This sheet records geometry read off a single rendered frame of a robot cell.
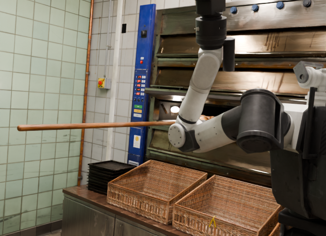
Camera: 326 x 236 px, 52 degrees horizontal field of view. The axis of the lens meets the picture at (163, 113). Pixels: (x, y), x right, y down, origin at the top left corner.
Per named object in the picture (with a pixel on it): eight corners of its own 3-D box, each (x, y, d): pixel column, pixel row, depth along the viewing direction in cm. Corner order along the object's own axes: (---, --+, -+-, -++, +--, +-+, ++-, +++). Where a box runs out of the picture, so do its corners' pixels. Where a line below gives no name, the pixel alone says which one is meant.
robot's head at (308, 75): (336, 82, 96) (326, 61, 100) (313, 79, 93) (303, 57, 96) (320, 94, 101) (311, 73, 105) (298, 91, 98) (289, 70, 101)
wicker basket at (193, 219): (210, 211, 246) (214, 173, 244) (287, 236, 211) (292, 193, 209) (170, 227, 208) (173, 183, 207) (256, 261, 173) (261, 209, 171)
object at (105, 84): (103, 88, 322) (104, 78, 321) (110, 89, 316) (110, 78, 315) (97, 87, 316) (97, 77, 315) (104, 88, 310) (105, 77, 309)
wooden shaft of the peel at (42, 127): (19, 132, 152) (19, 125, 152) (15, 131, 154) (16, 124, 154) (207, 123, 288) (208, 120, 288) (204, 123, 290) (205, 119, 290)
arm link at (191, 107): (204, 82, 111) (186, 128, 121) (181, 83, 105) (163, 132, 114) (226, 99, 105) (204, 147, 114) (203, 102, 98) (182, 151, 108)
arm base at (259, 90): (260, 163, 93) (293, 152, 84) (223, 146, 89) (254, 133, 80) (262, 117, 101) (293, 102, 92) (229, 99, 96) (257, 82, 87)
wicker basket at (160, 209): (147, 191, 282) (150, 158, 281) (205, 209, 248) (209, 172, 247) (104, 202, 244) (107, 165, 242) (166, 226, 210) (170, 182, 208)
